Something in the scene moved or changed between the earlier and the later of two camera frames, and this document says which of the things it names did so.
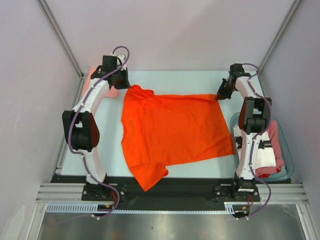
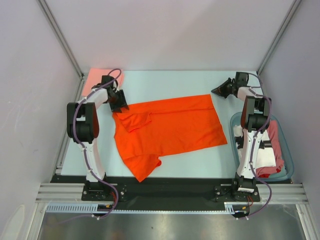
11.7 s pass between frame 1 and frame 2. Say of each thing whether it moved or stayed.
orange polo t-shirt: moved
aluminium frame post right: stayed
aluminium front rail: stayed
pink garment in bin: stayed
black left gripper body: moved
